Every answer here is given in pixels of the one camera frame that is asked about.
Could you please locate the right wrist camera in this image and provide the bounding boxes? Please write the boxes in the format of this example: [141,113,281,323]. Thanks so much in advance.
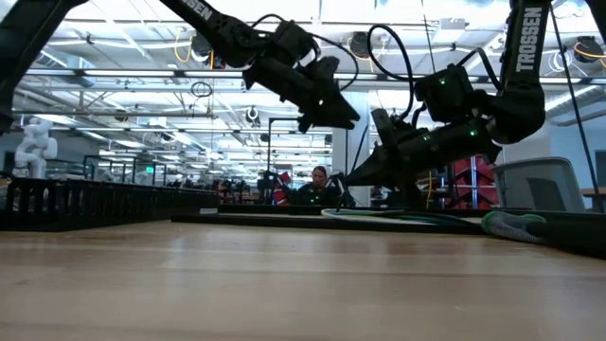
[415,64,479,123]

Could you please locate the black work glove green cuff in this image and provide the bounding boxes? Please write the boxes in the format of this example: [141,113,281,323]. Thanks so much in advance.
[481,210,606,260]

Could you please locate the silver ventilation duct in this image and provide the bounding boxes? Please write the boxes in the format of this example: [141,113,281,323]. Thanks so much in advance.
[37,46,96,89]
[544,84,606,127]

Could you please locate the wooden desk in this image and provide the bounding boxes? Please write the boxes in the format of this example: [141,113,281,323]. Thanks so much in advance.
[580,187,606,213]

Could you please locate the black hanging cable loop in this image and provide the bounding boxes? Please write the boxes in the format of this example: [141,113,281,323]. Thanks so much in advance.
[190,81,213,99]

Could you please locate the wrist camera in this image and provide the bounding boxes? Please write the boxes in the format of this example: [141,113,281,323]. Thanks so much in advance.
[272,21,319,65]
[415,64,479,123]

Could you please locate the white robot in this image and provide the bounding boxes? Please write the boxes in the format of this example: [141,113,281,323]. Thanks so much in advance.
[12,117,60,180]

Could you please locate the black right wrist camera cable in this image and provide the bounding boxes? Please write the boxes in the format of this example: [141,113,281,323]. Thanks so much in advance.
[366,23,504,122]

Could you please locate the black camera stand frame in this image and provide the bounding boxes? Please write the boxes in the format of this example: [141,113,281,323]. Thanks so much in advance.
[266,115,350,206]

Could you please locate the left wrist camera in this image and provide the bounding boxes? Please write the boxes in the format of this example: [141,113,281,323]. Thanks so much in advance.
[272,21,319,65]

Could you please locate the grey mesh office chair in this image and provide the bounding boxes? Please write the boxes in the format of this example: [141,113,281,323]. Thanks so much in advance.
[490,155,587,213]

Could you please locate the long ceiling light bar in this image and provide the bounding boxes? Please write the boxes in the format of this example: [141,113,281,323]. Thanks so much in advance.
[26,67,606,85]

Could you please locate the person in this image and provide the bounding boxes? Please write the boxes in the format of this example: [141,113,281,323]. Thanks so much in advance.
[302,165,342,206]

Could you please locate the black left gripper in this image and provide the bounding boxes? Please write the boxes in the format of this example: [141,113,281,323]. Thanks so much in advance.
[243,56,361,134]

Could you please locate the white pillar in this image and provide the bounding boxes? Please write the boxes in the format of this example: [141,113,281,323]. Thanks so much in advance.
[330,90,372,207]

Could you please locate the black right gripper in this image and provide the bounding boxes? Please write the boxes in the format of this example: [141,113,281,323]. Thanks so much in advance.
[348,107,503,188]

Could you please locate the red bin shelf rack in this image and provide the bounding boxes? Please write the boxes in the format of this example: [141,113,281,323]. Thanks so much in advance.
[444,155,499,210]

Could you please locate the black slotted cable duct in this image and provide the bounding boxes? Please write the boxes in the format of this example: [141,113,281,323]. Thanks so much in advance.
[0,176,223,233]

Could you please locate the black duct cover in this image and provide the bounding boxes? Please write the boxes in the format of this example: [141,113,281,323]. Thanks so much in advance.
[170,211,485,236]

